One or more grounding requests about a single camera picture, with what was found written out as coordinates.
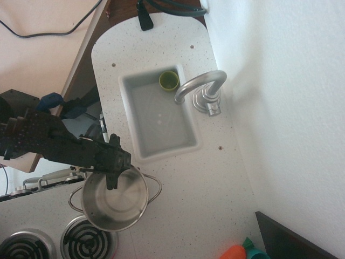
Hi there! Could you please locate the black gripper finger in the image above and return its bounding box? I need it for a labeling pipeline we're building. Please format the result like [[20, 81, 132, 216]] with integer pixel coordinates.
[[106, 172, 120, 190]]

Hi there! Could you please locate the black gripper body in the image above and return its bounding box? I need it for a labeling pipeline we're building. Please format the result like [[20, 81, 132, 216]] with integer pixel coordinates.
[[93, 133, 131, 174]]

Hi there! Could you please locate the stainless steel pot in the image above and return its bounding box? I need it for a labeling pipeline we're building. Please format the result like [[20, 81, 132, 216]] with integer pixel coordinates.
[[68, 166, 162, 232]]

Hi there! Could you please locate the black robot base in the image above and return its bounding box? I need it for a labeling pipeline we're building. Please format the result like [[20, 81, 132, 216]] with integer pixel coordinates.
[[1, 89, 39, 122]]

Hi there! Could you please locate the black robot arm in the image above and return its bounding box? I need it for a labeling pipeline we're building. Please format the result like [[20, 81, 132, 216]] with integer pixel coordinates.
[[1, 109, 131, 190]]

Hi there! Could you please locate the grey sink basin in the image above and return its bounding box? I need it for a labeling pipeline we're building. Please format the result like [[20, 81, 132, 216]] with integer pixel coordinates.
[[119, 64, 202, 162]]

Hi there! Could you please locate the right stove burner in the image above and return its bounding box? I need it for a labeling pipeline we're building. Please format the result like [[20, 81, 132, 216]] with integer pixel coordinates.
[[60, 216, 119, 258]]

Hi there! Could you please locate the stove burner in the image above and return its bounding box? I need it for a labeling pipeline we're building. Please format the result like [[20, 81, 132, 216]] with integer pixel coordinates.
[[1, 229, 57, 259], [60, 216, 119, 258]]

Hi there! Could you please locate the blue cloth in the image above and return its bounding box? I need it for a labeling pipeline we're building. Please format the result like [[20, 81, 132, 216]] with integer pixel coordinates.
[[36, 92, 64, 113]]

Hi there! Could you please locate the green plastic cup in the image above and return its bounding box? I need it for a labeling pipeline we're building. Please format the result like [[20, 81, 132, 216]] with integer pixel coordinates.
[[158, 71, 180, 92]]

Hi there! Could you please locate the left stove burner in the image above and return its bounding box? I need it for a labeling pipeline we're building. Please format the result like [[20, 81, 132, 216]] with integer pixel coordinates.
[[1, 229, 57, 259]]

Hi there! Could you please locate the silver toy faucet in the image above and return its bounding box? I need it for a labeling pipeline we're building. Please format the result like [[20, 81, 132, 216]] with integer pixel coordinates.
[[174, 70, 227, 117]]

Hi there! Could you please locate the orange toy carrot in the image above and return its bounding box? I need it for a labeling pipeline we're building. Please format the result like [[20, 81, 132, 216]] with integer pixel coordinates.
[[219, 245, 246, 259]]

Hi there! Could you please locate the teal plastic cup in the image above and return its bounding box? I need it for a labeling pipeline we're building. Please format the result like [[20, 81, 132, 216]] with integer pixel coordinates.
[[246, 248, 270, 259]]

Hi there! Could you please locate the dark wooden board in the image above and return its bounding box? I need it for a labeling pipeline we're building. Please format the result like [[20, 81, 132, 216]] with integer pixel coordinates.
[[255, 211, 335, 258]]

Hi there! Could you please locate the white oven door handle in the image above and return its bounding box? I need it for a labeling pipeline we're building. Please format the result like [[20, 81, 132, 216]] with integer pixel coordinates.
[[23, 169, 87, 189]]

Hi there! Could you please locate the black cable on floor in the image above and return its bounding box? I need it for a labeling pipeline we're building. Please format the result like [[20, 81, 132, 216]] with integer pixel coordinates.
[[0, 0, 104, 39]]

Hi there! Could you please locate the dark green hose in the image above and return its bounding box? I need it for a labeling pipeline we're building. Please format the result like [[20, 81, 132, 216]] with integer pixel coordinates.
[[147, 0, 208, 17]]

